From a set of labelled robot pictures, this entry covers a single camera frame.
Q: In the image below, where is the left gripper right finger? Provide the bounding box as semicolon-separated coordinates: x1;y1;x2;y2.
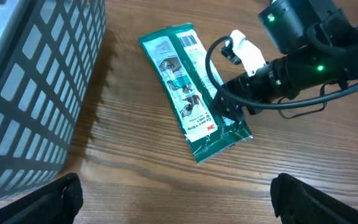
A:
270;173;358;224

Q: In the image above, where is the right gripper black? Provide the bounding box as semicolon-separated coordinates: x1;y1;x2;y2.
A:
209;73;274;121

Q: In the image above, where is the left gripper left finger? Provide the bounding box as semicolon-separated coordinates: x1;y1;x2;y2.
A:
0;172;83;224

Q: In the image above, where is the green 3M gloves package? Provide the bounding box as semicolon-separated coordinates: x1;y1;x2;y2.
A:
139;23;252;163

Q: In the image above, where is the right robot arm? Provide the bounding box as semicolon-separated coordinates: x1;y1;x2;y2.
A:
205;0;358;121

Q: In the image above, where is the grey plastic shopping basket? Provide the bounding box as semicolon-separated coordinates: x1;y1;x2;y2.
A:
0;0;106;200

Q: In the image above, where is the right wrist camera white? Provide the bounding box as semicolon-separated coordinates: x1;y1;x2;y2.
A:
220;30;266;77

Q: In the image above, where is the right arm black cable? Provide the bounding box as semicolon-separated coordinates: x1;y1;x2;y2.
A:
204;21;358;119

